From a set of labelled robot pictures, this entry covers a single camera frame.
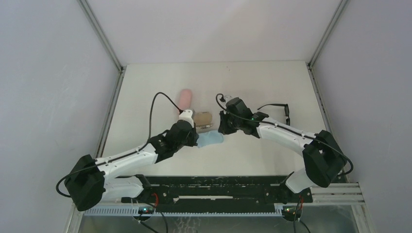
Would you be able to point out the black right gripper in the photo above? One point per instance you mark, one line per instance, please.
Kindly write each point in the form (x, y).
(223, 125)

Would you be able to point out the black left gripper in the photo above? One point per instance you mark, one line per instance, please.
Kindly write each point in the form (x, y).
(194, 138)

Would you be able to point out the map print glasses case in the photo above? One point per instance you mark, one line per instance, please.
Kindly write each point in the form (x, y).
(203, 120)

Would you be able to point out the light blue cleaning cloth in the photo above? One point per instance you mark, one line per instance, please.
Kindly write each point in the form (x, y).
(209, 138)

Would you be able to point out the pink glasses case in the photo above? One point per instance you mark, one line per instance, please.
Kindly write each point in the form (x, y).
(185, 99)

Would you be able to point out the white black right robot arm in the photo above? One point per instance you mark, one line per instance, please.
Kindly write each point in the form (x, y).
(323, 158)

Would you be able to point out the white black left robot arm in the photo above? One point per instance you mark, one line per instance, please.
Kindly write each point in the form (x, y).
(93, 180)

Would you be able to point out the black sunglasses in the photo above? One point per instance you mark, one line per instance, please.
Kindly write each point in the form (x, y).
(282, 109)

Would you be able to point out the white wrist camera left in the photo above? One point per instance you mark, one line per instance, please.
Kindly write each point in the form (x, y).
(188, 116)

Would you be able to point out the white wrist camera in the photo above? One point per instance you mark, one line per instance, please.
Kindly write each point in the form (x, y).
(188, 116)
(227, 98)

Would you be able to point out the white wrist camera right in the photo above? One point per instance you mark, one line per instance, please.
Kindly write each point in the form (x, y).
(227, 98)

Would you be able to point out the white slotted cable duct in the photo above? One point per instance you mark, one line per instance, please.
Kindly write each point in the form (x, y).
(129, 210)

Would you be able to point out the right aluminium frame rail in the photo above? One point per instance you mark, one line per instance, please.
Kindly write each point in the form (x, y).
(338, 193)

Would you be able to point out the aluminium frame rail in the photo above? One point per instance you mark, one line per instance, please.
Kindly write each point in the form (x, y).
(338, 193)
(104, 41)

